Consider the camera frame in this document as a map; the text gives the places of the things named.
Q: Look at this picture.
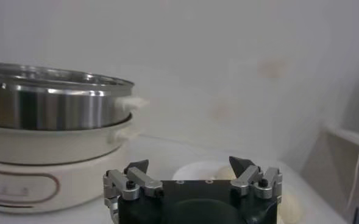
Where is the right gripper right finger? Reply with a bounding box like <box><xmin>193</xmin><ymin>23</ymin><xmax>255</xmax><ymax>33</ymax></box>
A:
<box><xmin>229</xmin><ymin>156</ymin><xmax>283</xmax><ymax>200</ymax></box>

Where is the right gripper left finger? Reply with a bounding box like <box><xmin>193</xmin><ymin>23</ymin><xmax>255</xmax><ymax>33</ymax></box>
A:
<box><xmin>102</xmin><ymin>159</ymin><xmax>165</xmax><ymax>201</ymax></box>

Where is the stainless steel steamer basket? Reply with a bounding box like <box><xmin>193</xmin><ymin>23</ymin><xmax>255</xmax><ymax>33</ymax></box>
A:
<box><xmin>0</xmin><ymin>61</ymin><xmax>150</xmax><ymax>131</ymax></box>

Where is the white round plate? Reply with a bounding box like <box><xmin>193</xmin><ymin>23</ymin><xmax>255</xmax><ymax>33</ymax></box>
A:
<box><xmin>172</xmin><ymin>160</ymin><xmax>240</xmax><ymax>181</ymax></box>

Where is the white side table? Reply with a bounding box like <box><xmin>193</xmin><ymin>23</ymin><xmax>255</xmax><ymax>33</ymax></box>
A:
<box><xmin>300</xmin><ymin>124</ymin><xmax>359</xmax><ymax>224</ymax></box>

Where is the white electric cooker base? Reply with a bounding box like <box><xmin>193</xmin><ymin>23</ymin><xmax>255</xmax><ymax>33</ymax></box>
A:
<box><xmin>0</xmin><ymin>114</ymin><xmax>143</xmax><ymax>214</ymax></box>

